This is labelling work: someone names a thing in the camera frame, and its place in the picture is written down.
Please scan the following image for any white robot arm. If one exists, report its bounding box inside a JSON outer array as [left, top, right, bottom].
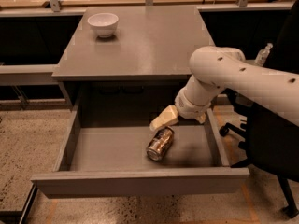
[[150, 46, 299, 132]]

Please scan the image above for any orange soda can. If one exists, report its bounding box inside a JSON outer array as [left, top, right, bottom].
[[146, 127, 175, 161]]

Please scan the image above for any clear plastic bottle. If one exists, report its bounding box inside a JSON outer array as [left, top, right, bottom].
[[254, 43, 273, 66]]

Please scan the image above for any white ceramic bowl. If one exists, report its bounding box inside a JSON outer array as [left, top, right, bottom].
[[87, 13, 119, 38]]

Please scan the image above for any grey open top drawer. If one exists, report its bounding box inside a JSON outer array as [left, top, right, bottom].
[[32, 110, 249, 198]]

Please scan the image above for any grey cabinet counter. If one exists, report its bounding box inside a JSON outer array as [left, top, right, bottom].
[[51, 5, 229, 110]]

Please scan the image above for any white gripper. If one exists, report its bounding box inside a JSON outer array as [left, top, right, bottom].
[[149, 90, 211, 132]]

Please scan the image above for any black office chair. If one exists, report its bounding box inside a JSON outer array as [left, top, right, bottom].
[[220, 0, 299, 218]]

